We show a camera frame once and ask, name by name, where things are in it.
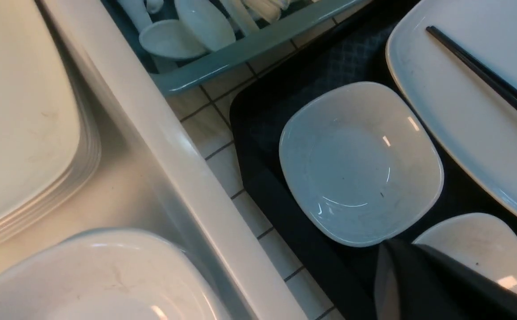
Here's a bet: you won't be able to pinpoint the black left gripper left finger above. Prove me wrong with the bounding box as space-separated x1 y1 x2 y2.
374 240 463 320

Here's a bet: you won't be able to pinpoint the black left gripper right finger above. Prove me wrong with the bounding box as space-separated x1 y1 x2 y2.
416 245 517 320

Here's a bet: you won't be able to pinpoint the large white plastic bin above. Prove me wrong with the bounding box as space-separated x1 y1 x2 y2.
0 0 307 320

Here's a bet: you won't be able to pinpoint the white square bowl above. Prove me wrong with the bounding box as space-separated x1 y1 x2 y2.
278 81 445 248
413 212 517 294

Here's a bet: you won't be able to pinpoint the stack of white bowls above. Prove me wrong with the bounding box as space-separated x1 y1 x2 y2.
0 228 232 320

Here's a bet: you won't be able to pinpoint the large white rectangular plate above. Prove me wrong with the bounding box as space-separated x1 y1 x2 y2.
386 0 517 216

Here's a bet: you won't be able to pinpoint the white spoon in bin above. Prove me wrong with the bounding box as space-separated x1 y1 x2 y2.
174 0 236 52
139 20 208 61

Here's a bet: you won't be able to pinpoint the teal plastic spoon bin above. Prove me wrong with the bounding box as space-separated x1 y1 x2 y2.
102 0 366 96

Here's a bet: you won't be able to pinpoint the stack of white plates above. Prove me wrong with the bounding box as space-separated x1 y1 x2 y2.
0 0 101 243

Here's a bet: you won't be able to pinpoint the black chopstick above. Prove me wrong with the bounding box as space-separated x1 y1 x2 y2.
425 26 517 111

